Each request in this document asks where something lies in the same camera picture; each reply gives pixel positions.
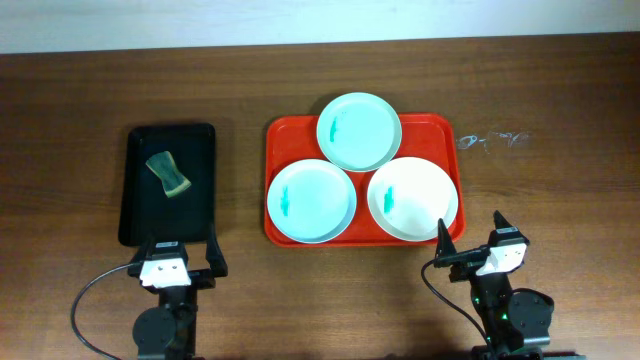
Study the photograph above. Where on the light blue plate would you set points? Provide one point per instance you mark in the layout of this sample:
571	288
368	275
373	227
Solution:
311	201

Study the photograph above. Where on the white plate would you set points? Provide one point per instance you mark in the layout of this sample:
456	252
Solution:
409	196

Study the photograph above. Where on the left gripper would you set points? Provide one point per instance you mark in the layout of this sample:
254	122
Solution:
201	275

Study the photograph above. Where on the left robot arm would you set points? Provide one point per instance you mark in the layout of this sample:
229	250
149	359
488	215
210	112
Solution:
168	330

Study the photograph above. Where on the light green plate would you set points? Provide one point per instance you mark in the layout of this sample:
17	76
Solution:
359	132

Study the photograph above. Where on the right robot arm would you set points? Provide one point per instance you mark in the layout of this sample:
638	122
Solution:
514	323

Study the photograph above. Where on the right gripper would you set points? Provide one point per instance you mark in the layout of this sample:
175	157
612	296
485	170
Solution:
465	255

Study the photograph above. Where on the green yellow sponge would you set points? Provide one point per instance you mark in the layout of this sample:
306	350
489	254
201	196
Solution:
164	167

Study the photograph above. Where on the black plastic tray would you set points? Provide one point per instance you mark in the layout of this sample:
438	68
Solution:
146	211

